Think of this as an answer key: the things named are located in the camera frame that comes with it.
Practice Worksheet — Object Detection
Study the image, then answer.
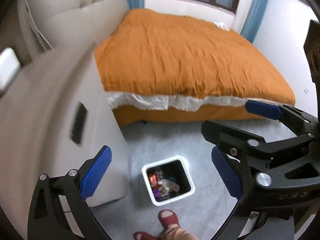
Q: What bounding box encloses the white square trash bin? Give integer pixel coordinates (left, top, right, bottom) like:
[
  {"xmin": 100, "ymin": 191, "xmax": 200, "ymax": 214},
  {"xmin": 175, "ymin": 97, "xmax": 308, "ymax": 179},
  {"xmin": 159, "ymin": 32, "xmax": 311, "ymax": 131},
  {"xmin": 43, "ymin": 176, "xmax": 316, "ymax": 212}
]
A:
[{"xmin": 142, "ymin": 155, "xmax": 195, "ymax": 206}]

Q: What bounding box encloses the trash pile inside bin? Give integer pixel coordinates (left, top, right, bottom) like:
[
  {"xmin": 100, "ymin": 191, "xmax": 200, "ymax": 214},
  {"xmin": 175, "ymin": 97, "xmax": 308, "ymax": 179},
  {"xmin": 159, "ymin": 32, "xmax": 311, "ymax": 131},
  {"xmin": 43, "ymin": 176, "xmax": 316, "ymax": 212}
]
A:
[{"xmin": 148, "ymin": 170, "xmax": 180, "ymax": 202}]

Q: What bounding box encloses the right red slipper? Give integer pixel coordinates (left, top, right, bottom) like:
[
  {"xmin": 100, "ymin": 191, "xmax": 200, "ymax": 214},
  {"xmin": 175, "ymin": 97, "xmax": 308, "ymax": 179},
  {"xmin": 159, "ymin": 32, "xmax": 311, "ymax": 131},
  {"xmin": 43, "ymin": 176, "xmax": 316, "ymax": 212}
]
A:
[{"xmin": 158, "ymin": 210, "xmax": 180, "ymax": 230}]

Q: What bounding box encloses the red slipper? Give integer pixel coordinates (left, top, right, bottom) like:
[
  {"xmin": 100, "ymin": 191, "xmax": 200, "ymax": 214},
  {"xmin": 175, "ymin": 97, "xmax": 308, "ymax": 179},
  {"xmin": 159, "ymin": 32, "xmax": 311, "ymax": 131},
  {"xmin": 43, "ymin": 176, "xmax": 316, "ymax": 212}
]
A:
[
  {"xmin": 158, "ymin": 210, "xmax": 180, "ymax": 230},
  {"xmin": 133, "ymin": 231, "xmax": 162, "ymax": 240}
]

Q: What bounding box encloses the left red slipper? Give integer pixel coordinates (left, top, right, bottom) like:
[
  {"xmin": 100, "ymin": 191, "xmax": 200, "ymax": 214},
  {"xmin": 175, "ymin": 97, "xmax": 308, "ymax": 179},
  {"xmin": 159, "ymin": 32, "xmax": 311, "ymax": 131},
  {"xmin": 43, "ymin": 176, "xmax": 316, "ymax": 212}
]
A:
[{"xmin": 133, "ymin": 231, "xmax": 162, "ymax": 240}]

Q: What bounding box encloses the white bedside cabinet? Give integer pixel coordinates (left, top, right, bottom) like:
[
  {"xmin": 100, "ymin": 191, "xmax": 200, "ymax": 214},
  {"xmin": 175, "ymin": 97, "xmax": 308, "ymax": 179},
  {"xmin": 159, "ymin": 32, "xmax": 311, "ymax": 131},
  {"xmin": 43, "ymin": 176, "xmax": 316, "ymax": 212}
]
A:
[{"xmin": 1, "ymin": 41, "xmax": 129, "ymax": 238}]

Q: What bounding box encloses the white lace bed skirt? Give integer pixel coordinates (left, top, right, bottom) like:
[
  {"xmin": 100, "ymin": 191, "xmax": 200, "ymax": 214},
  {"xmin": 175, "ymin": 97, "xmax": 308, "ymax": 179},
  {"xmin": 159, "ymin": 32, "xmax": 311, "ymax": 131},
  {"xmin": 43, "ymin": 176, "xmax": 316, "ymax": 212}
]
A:
[{"xmin": 106, "ymin": 91, "xmax": 283, "ymax": 112}]

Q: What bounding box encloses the orange bed cover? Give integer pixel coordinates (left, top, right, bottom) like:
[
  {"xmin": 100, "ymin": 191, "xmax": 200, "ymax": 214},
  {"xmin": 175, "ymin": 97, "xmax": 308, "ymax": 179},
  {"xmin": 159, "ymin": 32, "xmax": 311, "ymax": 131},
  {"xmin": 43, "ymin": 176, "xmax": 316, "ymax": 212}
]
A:
[{"xmin": 94, "ymin": 9, "xmax": 296, "ymax": 126}]

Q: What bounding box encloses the right blue curtain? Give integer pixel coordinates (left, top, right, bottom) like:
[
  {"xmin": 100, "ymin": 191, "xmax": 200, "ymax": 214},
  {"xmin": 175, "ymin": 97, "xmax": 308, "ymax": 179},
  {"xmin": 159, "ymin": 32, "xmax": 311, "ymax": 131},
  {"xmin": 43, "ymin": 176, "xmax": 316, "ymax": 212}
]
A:
[{"xmin": 241, "ymin": 0, "xmax": 268, "ymax": 43}]

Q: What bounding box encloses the beige padded headboard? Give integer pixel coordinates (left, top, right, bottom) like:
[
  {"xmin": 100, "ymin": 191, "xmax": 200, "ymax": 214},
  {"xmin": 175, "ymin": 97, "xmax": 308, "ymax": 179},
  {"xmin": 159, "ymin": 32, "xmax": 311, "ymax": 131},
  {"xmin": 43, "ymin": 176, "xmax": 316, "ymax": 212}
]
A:
[{"xmin": 17, "ymin": 0, "xmax": 129, "ymax": 60}]

